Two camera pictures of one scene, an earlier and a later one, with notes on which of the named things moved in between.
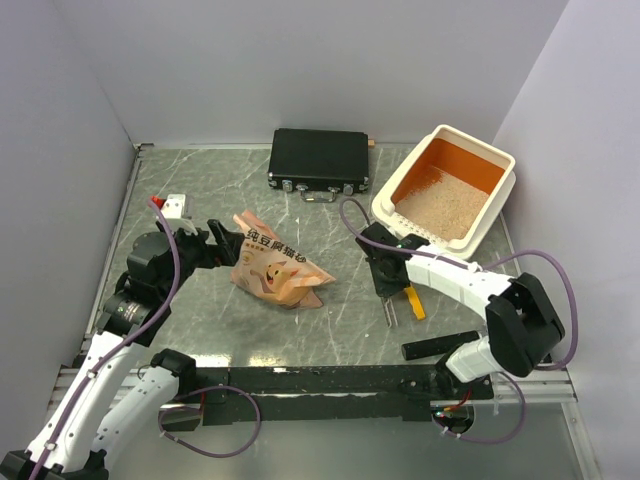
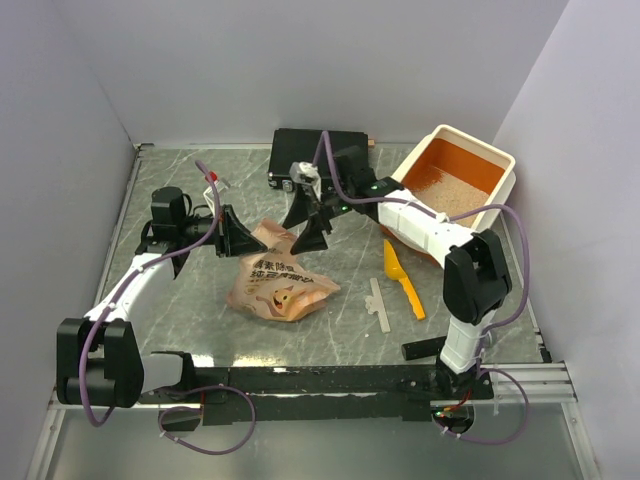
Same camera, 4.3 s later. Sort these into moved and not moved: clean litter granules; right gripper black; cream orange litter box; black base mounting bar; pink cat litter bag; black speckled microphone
Moved: right gripper black; pink cat litter bag
Not moved: cream orange litter box; black base mounting bar; black speckled microphone; clean litter granules
